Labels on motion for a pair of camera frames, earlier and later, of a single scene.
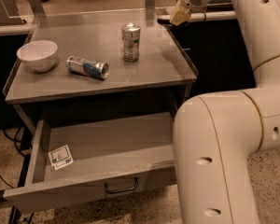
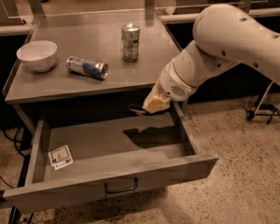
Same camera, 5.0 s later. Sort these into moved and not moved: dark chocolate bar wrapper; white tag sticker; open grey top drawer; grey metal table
Moved: dark chocolate bar wrapper
Not moved: white tag sticker; grey metal table; open grey top drawer
